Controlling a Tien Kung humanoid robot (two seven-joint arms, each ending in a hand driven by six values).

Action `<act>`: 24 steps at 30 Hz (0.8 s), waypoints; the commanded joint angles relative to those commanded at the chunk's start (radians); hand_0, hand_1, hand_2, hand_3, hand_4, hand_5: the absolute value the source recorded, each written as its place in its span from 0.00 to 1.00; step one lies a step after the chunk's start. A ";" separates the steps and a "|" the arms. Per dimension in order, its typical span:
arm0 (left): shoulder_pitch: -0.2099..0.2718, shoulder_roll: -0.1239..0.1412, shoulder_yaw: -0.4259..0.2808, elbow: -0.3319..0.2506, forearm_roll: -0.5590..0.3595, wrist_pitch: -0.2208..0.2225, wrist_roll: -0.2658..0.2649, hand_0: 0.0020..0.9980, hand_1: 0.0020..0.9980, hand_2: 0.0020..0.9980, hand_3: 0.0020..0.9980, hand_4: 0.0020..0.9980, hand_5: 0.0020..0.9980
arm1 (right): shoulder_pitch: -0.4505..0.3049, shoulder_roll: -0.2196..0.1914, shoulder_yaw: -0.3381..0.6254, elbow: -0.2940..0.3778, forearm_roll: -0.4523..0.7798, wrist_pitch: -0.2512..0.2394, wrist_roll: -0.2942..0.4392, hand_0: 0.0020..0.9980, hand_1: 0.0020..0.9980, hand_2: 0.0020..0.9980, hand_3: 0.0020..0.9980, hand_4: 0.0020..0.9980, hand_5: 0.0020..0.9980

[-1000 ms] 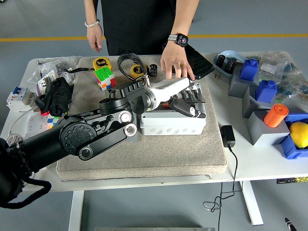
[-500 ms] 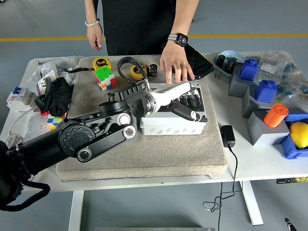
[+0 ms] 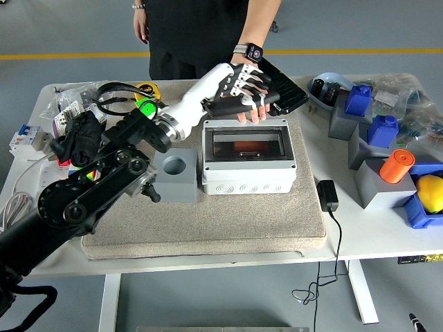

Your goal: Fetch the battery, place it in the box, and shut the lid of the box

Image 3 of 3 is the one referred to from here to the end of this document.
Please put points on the light grey junction box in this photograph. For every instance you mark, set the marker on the light grey junction box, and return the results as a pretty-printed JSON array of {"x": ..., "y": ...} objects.
[{"x": 249, "y": 178}]

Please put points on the person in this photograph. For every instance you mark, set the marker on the person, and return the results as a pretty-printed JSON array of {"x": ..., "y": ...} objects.
[{"x": 194, "y": 34}]

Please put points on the black table control panel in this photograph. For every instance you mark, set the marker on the black table control panel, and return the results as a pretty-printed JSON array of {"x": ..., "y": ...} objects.
[{"x": 418, "y": 259}]

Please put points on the orange cylinder battery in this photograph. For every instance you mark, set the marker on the orange cylinder battery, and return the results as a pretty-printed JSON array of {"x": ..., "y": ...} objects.
[
  {"x": 252, "y": 146},
  {"x": 396, "y": 167}
]

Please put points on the light blue bowl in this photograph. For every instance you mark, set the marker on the light blue bowl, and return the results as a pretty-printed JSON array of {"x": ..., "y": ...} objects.
[{"x": 332, "y": 77}]

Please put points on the person's left forearm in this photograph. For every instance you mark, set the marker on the person's left forearm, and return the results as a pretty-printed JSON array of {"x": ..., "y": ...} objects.
[{"x": 259, "y": 24}]

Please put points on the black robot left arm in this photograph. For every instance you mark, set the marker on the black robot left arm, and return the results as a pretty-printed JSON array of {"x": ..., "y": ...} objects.
[{"x": 86, "y": 193}]

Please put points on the clear bag of parts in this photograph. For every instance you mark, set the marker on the clear bag of parts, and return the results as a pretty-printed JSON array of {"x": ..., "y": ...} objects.
[
  {"x": 391, "y": 93},
  {"x": 424, "y": 124}
]

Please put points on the black power adapter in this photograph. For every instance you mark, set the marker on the black power adapter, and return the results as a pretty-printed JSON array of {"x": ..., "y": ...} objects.
[{"x": 327, "y": 195}]

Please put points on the grey block with round hole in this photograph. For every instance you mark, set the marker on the grey block with round hole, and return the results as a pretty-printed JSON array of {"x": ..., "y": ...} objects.
[{"x": 176, "y": 186}]

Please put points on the yellow tape measure with print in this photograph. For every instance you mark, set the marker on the yellow tape measure with print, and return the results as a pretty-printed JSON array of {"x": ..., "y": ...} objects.
[{"x": 147, "y": 86}]

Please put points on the black smart watch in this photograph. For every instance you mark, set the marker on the black smart watch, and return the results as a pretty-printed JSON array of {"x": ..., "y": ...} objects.
[{"x": 254, "y": 52}]

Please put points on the beige fabric mat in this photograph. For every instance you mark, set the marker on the beige fabric mat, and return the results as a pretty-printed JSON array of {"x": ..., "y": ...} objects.
[{"x": 225, "y": 221}]

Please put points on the colourful puzzle cube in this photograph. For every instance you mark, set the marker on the colourful puzzle cube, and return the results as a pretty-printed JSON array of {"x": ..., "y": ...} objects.
[{"x": 146, "y": 108}]

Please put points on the yellow lemon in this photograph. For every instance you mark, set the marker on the yellow lemon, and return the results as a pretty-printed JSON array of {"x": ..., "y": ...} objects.
[{"x": 431, "y": 193}]

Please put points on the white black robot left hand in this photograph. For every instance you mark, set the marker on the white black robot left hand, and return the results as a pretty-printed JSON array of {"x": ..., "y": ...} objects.
[{"x": 194, "y": 103}]

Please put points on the transparent hinged box lid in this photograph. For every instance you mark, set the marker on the transparent hinged box lid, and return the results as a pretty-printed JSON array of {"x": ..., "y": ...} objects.
[{"x": 221, "y": 138}]

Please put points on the blue bottle-shaped block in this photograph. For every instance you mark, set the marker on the blue bottle-shaped block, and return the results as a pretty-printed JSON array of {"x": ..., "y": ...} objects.
[
  {"x": 382, "y": 133},
  {"x": 358, "y": 102}
]

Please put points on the black folded cloth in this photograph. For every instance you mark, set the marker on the black folded cloth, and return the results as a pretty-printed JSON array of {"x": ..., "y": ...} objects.
[{"x": 83, "y": 141}]

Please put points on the black small component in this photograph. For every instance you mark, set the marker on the black small component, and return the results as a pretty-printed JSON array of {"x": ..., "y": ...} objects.
[
  {"x": 317, "y": 87},
  {"x": 330, "y": 94}
]

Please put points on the red plastic item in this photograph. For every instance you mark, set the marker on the red plastic item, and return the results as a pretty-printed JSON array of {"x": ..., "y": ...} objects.
[{"x": 64, "y": 160}]

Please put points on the blue plastic bin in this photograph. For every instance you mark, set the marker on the blue plastic bin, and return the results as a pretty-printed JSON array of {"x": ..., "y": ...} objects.
[{"x": 418, "y": 214}]

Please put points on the white blue circuit breaker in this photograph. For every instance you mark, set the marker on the white blue circuit breaker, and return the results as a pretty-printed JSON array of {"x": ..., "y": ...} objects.
[{"x": 26, "y": 136}]

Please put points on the white table leg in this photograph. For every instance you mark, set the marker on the white table leg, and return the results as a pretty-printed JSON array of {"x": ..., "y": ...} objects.
[
  {"x": 363, "y": 297},
  {"x": 109, "y": 304}
]

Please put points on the person's left hand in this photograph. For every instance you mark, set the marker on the person's left hand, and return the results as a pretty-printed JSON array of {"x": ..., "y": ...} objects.
[{"x": 254, "y": 115}]

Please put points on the white purple packaged switch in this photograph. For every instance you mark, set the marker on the white purple packaged switch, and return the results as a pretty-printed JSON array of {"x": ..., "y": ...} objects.
[{"x": 65, "y": 115}]

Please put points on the clear bag of hardware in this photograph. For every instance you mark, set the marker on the clear bag of hardware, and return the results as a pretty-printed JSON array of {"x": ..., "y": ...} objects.
[{"x": 69, "y": 93}]

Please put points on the person's right hand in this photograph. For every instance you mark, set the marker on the person's right hand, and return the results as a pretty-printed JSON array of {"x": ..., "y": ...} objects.
[{"x": 141, "y": 26}]

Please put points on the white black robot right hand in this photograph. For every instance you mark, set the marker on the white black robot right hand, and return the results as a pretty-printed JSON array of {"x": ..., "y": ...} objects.
[{"x": 417, "y": 324}]

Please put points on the grey holder block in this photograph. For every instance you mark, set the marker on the grey holder block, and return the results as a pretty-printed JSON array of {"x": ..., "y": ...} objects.
[
  {"x": 380, "y": 193},
  {"x": 341, "y": 126},
  {"x": 360, "y": 152}
]

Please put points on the white power strip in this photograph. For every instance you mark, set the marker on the white power strip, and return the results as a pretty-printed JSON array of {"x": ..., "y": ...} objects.
[{"x": 52, "y": 173}]

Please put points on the black plastic case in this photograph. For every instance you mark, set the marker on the black plastic case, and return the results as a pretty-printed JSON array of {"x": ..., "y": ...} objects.
[{"x": 290, "y": 90}]

